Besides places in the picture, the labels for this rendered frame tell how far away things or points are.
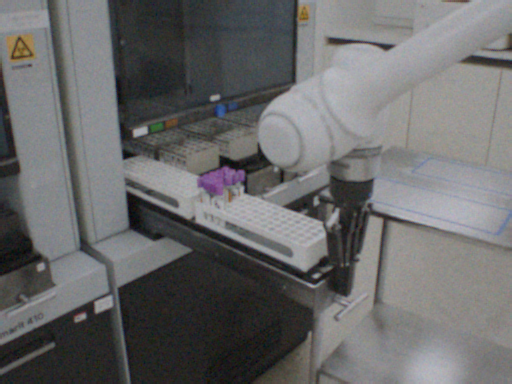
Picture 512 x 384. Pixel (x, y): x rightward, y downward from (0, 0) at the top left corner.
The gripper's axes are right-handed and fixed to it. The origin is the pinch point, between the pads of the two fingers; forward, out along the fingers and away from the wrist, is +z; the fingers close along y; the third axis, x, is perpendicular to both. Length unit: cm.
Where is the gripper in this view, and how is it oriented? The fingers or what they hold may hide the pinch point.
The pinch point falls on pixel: (343, 277)
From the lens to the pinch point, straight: 100.3
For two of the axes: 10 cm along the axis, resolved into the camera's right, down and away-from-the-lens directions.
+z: 0.0, 9.1, 4.1
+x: 7.4, 2.7, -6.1
